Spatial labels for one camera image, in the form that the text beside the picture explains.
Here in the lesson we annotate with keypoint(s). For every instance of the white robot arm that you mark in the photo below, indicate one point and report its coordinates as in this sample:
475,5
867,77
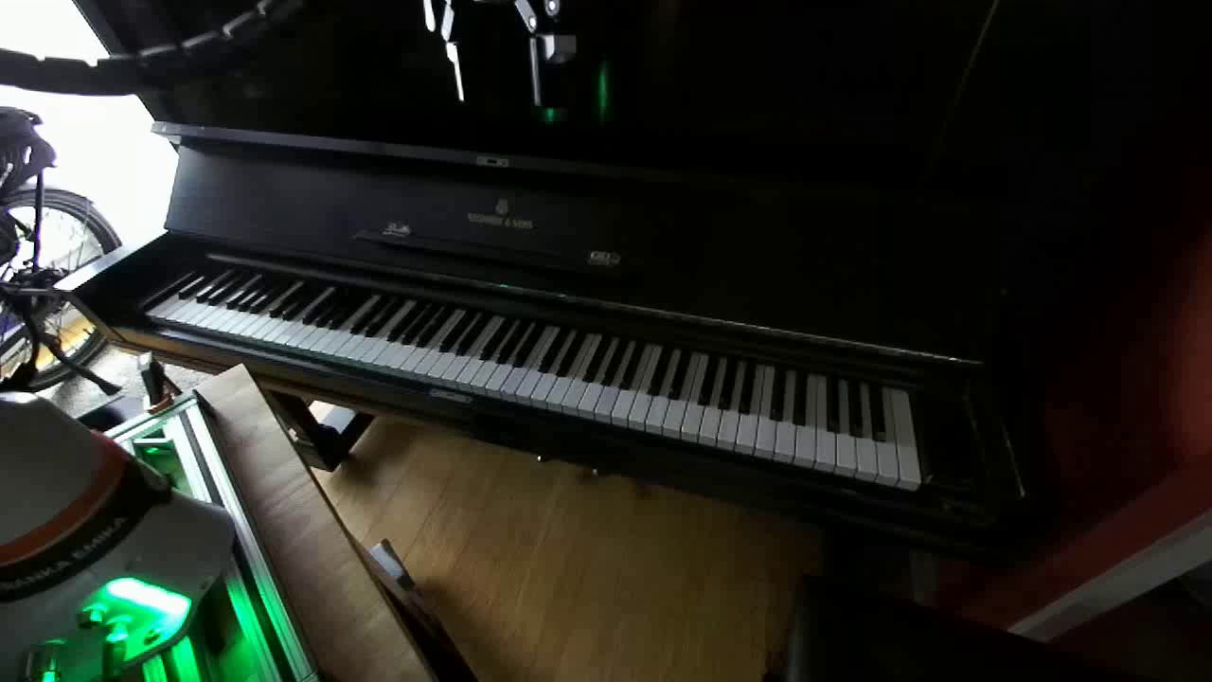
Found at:
78,518

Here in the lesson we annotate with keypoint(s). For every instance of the black piano key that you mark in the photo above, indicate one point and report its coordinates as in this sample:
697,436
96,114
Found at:
711,380

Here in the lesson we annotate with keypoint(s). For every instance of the black and white piano keyboard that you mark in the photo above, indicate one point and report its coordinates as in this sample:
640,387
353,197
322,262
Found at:
533,364

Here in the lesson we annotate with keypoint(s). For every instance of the black piano bench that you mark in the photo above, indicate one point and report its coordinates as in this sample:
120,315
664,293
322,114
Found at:
911,638

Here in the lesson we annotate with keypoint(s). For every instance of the black bicycle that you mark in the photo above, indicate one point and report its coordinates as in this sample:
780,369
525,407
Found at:
49,240

